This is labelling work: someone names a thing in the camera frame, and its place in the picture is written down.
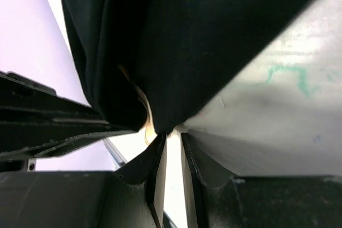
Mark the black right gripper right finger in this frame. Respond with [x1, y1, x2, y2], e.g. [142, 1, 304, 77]
[181, 133, 341, 227]

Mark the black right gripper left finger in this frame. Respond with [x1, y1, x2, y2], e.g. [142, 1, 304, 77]
[1, 135, 166, 228]

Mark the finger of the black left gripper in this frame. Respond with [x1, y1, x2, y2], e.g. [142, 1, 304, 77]
[1, 73, 138, 159]

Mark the black underwear tan waistband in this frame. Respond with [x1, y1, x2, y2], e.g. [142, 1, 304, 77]
[61, 0, 312, 138]

